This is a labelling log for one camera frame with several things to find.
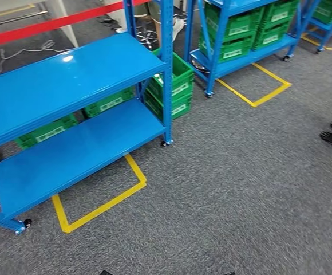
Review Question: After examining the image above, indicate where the blue metal shelf rack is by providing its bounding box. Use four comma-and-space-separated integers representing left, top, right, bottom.
183, 0, 321, 99
0, 0, 174, 235
300, 0, 332, 54

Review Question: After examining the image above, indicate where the green plastic crate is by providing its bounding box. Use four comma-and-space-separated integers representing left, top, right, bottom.
14, 113, 79, 150
82, 87, 135, 119
147, 48, 195, 104
262, 0, 299, 30
251, 22, 291, 52
204, 2, 266, 43
199, 32, 256, 64
143, 89, 192, 122
312, 0, 332, 26

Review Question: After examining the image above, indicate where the chrome round stand base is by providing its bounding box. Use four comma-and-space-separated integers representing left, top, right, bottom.
191, 58, 210, 73

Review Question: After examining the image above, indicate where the black stool chrome base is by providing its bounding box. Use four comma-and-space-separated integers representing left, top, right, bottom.
136, 17, 158, 50

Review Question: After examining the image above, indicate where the person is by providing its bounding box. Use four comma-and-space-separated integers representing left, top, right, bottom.
113, 0, 186, 47

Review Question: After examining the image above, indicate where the white table leg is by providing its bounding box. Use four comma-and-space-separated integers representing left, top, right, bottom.
45, 0, 79, 49

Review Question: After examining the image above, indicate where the red barrier belt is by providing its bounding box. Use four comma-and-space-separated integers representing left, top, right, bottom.
0, 0, 152, 49

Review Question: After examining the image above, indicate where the yellow floor tape strip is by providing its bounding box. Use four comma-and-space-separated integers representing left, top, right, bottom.
0, 3, 37, 19
300, 25, 332, 53

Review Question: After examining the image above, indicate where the white floor cable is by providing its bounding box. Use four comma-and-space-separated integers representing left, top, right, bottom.
0, 39, 69, 77

